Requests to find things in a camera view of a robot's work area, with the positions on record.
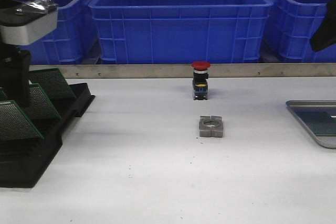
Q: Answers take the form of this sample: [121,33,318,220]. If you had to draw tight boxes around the left blue plastic crate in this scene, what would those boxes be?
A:
[18,0,97,65]

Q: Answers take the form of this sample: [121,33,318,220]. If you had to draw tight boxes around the silver metal tray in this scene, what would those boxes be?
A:
[286,100,335,149]

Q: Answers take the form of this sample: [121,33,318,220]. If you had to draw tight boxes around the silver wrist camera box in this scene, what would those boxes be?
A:
[1,0,58,46]

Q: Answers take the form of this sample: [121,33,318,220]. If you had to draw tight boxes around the grey square clamp block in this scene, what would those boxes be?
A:
[198,115,224,138]

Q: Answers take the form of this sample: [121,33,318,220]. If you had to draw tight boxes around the center blue plastic crate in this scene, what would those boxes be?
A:
[89,0,272,65]

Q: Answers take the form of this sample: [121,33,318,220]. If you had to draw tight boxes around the green circuit board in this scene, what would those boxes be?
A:
[297,111,335,136]
[29,68,76,100]
[23,83,61,120]
[1,100,44,141]

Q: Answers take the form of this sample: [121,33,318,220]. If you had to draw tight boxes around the red emergency stop button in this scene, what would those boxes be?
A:
[191,61,211,100]

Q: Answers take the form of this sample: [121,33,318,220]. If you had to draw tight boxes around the black slotted board rack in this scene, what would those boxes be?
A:
[1,83,95,188]

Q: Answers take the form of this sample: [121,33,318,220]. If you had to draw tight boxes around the blue plastic crate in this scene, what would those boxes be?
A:
[264,0,335,63]
[18,0,97,65]
[89,0,272,65]

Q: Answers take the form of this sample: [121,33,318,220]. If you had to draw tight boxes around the metal table edge rail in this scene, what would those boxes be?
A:
[30,63,335,79]

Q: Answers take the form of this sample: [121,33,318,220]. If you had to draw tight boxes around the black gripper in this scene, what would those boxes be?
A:
[1,42,32,107]

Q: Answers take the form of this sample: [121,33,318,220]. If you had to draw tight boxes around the right blue plastic crate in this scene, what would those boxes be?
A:
[264,0,335,63]

